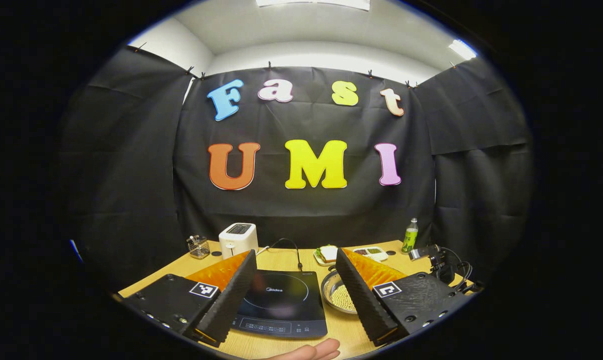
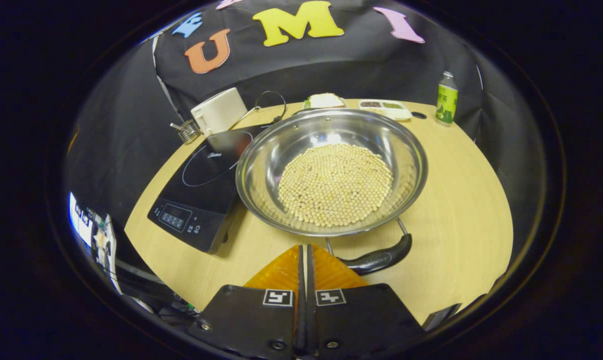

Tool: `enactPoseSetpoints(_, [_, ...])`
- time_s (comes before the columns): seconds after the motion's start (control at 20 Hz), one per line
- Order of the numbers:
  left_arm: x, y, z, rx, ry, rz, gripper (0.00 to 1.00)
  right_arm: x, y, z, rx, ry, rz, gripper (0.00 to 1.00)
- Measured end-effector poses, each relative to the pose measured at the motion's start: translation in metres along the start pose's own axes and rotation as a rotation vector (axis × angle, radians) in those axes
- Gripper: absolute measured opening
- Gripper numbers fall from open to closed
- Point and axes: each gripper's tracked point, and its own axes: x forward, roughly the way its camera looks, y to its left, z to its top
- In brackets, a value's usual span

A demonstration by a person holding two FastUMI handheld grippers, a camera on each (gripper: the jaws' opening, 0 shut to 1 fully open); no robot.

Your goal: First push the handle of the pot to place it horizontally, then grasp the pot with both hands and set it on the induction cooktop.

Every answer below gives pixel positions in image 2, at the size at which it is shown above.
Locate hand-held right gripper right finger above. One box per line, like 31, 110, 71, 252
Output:
306, 243, 427, 360

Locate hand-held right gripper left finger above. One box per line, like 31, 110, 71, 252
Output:
189, 244, 307, 360

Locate black induction cooktop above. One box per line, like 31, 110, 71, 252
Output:
147, 124, 274, 255

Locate stainless steel pot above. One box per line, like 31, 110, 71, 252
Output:
235, 107, 428, 277

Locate pile of soybeans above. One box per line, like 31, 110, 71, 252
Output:
278, 143, 395, 228

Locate white cluttered equipment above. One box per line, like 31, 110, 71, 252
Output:
69, 191, 121, 293

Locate white divided dish with beans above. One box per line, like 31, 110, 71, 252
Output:
358, 99, 413, 122

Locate white toaster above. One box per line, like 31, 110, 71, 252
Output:
191, 87, 248, 136

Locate white sandwich plate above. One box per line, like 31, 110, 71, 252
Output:
303, 96, 348, 111

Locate sandwich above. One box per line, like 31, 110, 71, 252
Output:
306, 93, 345, 108

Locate green label drink bottle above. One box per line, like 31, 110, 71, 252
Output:
435, 71, 458, 126

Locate black cable bundle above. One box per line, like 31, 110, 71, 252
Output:
115, 259, 198, 322

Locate small metal wire holder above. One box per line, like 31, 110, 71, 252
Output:
170, 119, 202, 146

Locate black power cable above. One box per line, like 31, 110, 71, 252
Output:
231, 90, 288, 131

